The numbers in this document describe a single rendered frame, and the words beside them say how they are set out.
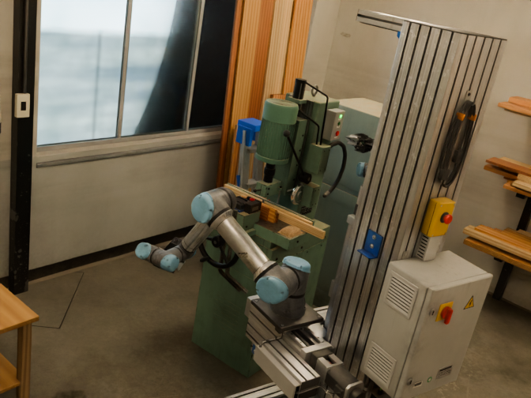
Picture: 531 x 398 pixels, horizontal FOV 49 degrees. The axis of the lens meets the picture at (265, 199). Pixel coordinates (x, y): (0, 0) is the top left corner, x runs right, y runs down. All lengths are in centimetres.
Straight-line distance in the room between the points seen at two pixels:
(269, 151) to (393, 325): 122
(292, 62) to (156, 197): 156
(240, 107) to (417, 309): 279
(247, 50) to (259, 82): 33
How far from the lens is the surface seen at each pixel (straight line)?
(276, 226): 304
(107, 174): 408
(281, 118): 294
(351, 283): 235
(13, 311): 286
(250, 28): 445
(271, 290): 225
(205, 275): 336
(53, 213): 395
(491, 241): 453
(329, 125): 319
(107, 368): 338
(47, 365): 341
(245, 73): 449
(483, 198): 501
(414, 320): 210
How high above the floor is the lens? 210
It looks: 21 degrees down
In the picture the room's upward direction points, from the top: 11 degrees clockwise
